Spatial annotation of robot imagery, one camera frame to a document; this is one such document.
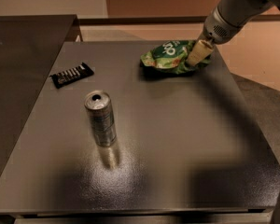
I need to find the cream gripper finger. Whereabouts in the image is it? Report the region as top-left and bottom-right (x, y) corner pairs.
(186, 39), (214, 66)

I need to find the green rice chip bag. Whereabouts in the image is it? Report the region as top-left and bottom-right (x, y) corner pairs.
(140, 40), (211, 75)

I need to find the black chocolate bar wrapper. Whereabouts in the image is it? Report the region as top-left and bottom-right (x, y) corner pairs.
(50, 63), (94, 89)

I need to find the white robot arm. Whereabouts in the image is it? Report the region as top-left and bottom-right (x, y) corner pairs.
(187, 0), (280, 66)

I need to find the silver redbull can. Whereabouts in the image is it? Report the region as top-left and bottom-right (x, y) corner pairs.
(84, 90), (117, 147)

